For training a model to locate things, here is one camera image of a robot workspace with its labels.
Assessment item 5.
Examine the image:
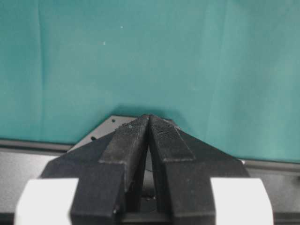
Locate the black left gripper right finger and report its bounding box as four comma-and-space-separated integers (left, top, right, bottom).
148, 115, 249, 225

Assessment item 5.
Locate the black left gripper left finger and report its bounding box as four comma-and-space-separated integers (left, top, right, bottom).
41, 115, 149, 225

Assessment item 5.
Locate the green table cloth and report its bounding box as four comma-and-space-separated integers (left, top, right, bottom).
0, 0, 300, 162

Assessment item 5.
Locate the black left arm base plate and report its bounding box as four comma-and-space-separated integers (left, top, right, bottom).
67, 114, 150, 154

